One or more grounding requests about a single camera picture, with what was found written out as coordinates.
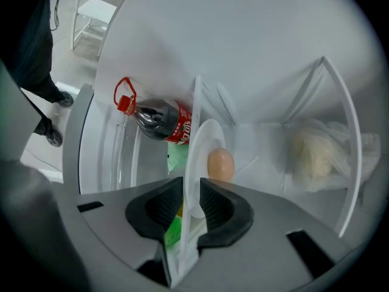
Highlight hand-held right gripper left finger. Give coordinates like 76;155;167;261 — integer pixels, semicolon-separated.
125;176;185;249

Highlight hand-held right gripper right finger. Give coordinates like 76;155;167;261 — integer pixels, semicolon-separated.
196;177;255;249

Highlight brown egg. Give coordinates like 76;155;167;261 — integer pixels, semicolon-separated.
207;147;236;183

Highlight white round plate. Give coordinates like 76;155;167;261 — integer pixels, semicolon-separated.
183;118;227;219

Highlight silver refrigerator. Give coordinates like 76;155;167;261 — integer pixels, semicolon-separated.
62;0;388;288

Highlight large green drink bottle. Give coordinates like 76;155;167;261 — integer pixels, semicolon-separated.
164;195;184;250

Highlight green plastic bag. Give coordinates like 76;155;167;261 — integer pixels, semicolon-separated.
167;143;191;173

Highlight dark cola bottle red label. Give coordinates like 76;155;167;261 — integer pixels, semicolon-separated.
113;77;195;146

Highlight white plastic bag of food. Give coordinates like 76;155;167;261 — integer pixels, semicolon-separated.
284;117;381;193

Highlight person's dark shoe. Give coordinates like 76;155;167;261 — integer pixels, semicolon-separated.
44;125;64;148
55;90;75;108

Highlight person's dark trousers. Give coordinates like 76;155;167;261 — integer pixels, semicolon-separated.
0;0;67;137

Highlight white frame stool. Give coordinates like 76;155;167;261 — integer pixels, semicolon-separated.
71;0;140;61

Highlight thin black cable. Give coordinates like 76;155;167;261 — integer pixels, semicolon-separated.
49;0;67;32

